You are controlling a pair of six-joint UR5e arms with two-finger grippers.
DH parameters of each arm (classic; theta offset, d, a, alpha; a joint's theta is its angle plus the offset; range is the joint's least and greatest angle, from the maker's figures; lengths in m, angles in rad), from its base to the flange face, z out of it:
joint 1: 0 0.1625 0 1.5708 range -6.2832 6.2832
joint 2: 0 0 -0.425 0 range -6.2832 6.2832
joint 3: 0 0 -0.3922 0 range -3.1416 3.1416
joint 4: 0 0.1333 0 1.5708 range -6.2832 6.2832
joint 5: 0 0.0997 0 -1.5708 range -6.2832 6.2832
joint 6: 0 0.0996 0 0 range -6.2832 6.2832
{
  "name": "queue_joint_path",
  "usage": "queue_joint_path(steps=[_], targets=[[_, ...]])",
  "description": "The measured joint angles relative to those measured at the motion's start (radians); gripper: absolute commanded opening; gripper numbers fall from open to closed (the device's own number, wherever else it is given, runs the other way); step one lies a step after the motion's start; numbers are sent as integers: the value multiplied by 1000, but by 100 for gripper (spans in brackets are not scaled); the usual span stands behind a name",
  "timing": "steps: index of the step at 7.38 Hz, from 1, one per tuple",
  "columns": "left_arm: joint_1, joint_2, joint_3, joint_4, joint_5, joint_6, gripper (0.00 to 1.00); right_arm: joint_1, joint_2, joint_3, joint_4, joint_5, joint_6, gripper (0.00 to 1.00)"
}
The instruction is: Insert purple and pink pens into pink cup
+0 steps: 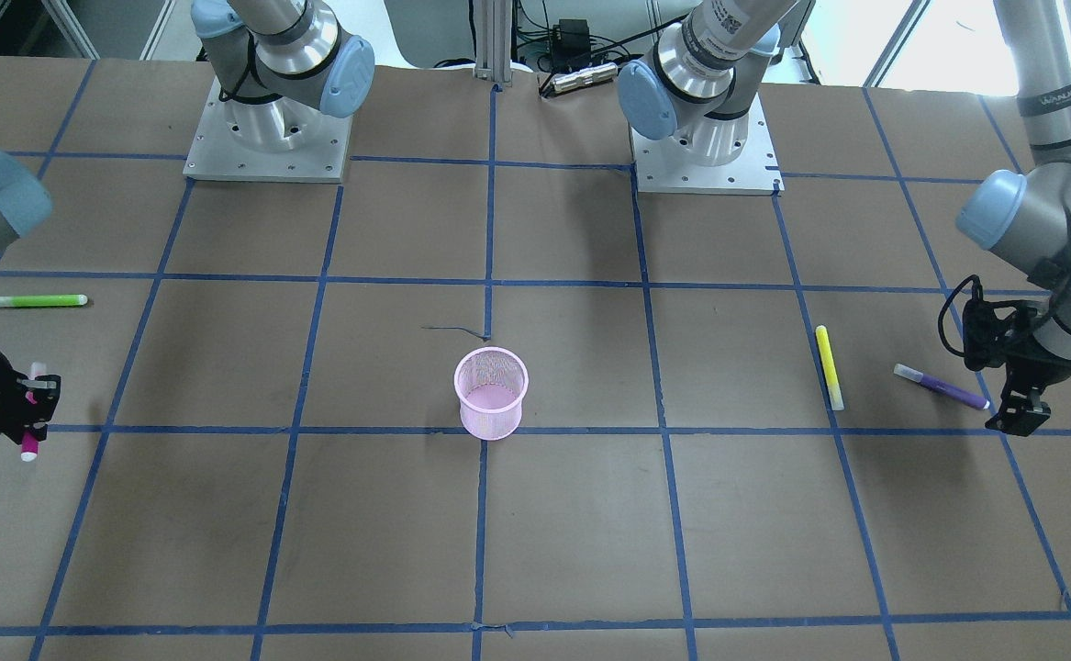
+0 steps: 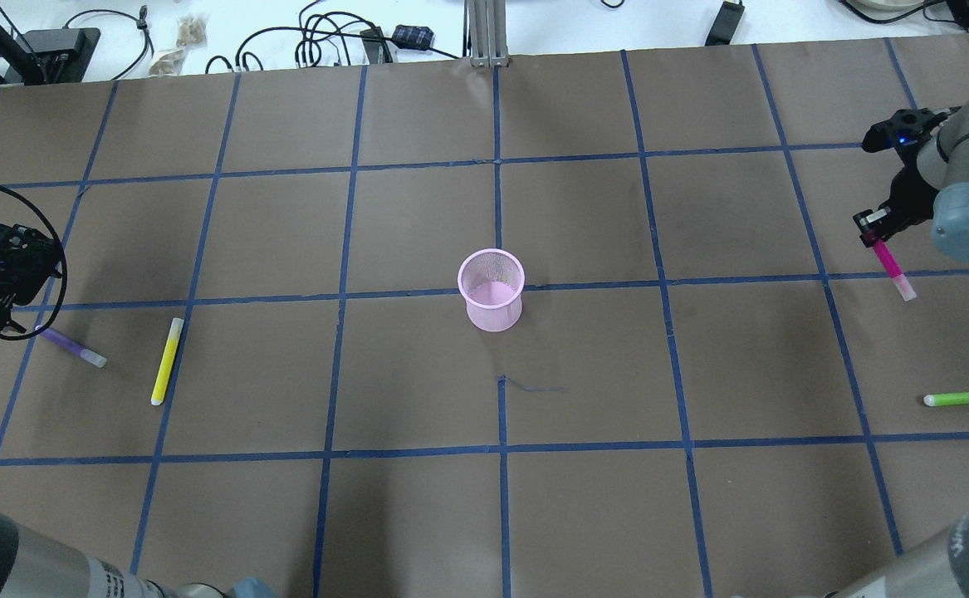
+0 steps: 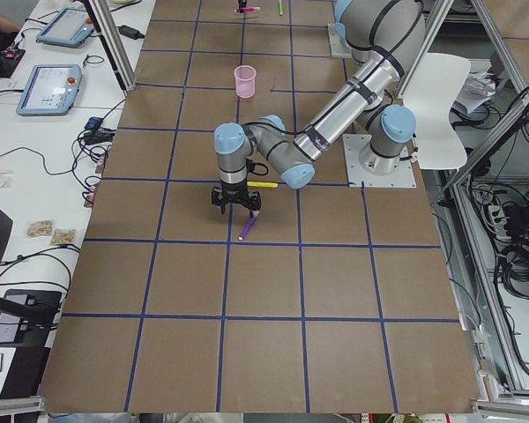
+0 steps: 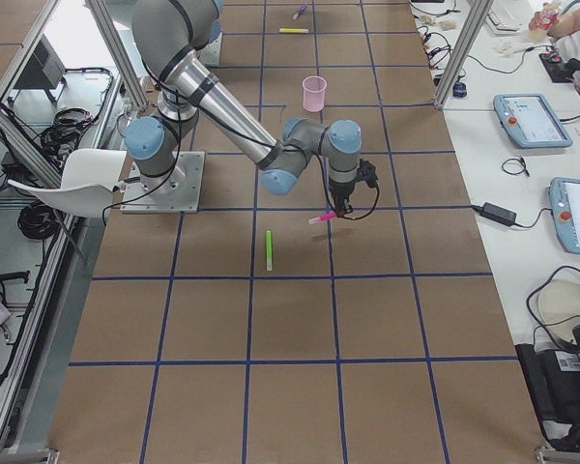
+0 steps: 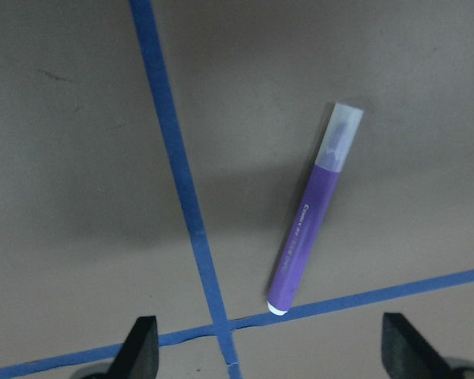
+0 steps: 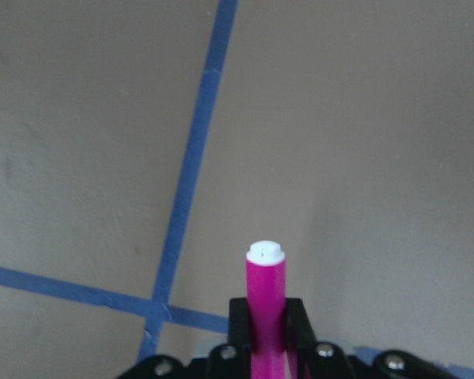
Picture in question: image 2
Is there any pink marker pen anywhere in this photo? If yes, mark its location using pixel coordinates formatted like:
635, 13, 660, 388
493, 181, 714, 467
871, 241, 918, 301

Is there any pink mesh cup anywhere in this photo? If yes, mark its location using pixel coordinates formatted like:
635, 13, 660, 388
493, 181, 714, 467
457, 248, 526, 333

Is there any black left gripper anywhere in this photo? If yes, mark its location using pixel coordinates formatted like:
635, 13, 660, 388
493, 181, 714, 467
0, 223, 64, 337

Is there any black camera stand base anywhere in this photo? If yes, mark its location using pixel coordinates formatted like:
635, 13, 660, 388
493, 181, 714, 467
0, 3, 102, 85

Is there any aluminium frame post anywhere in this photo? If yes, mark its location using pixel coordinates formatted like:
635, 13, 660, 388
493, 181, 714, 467
462, 1, 508, 68

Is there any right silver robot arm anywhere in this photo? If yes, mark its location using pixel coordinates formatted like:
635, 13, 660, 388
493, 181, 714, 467
834, 101, 969, 597

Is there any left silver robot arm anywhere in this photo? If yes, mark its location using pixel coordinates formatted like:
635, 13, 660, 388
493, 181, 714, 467
0, 513, 275, 597

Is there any purple marker pen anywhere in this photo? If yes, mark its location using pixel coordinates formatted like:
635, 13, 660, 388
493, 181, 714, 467
35, 326, 108, 370

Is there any black power adapter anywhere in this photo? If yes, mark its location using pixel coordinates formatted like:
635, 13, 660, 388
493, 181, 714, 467
704, 1, 745, 47

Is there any yellow marker pen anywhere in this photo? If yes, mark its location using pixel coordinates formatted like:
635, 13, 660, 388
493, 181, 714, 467
149, 317, 184, 406

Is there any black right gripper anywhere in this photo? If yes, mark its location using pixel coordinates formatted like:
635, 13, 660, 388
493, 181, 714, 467
854, 107, 959, 248

